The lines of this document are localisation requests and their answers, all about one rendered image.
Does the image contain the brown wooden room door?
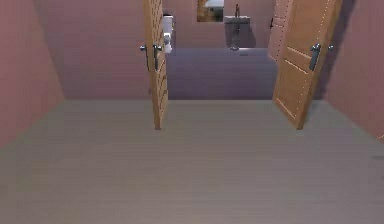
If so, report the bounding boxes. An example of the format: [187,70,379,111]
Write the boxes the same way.
[142,0,169,131]
[272,0,344,131]

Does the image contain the grey wall sink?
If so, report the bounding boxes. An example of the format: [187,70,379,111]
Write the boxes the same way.
[223,3,251,52]

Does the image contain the white toilet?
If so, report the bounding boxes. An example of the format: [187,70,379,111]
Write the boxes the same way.
[162,13,174,55]

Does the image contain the framed wall mirror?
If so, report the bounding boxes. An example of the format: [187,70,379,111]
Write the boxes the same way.
[196,0,225,23]

